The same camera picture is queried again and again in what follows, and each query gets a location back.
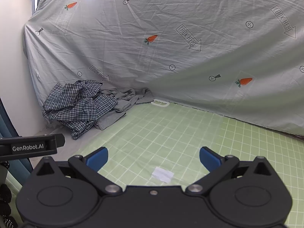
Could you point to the teal curtain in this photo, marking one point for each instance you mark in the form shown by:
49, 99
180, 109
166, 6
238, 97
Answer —
6, 128

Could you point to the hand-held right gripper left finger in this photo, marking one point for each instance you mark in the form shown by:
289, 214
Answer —
97, 158

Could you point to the black dotted cloth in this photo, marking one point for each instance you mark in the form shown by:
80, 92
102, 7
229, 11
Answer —
4, 194

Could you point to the grey crumpled garment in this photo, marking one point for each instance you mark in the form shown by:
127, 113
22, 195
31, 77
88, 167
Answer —
111, 118

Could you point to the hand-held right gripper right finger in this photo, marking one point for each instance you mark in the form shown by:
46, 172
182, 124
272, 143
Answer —
209, 159

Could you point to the blue plaid shirt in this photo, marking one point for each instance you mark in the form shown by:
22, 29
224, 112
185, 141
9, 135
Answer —
78, 109

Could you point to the grey carrot print sheet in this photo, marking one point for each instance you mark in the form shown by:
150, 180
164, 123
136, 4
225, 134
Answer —
166, 16

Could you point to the green grid cutting mat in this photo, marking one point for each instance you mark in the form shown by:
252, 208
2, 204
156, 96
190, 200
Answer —
166, 135

